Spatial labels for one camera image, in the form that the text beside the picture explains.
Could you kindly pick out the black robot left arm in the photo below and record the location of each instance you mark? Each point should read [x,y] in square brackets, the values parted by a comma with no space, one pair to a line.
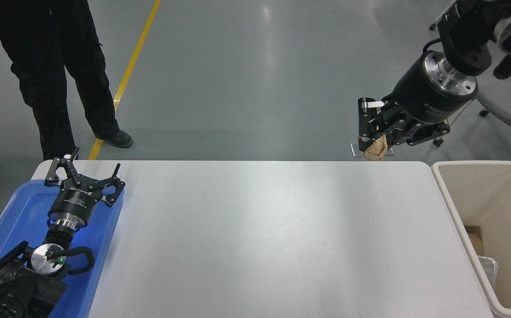
[12,287]

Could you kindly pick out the foil tray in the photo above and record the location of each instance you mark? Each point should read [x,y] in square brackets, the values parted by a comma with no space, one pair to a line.
[486,269]

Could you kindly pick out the large pale plastic bin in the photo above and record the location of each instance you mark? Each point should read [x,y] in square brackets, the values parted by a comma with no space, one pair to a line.
[503,212]

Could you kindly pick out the brown cardboard piece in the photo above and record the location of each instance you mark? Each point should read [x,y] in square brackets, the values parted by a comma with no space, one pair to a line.
[473,240]

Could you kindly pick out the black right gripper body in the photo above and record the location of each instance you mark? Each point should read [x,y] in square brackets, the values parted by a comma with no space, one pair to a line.
[419,97]

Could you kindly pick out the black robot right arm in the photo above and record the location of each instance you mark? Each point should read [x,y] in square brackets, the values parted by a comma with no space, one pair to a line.
[467,31]

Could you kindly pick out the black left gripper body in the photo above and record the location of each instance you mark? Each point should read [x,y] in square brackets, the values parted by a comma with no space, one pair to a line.
[75,199]

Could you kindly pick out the metal floor plate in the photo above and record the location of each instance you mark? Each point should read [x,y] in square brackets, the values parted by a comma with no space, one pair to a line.
[355,149]
[391,151]

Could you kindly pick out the blue plastic tray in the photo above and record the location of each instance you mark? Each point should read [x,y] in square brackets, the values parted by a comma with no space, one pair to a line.
[17,207]

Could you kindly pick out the person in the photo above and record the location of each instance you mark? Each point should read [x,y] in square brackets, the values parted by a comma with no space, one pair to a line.
[39,66]

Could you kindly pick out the tan paper ball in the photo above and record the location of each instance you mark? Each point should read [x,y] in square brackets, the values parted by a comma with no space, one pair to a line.
[375,150]

